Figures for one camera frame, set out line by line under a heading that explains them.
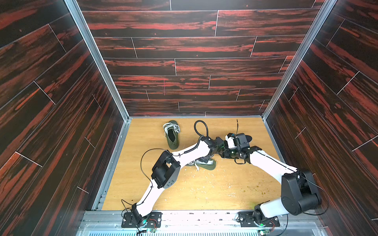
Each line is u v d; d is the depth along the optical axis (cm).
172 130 102
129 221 72
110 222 73
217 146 66
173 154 55
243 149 69
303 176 44
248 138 108
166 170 54
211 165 89
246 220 73
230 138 82
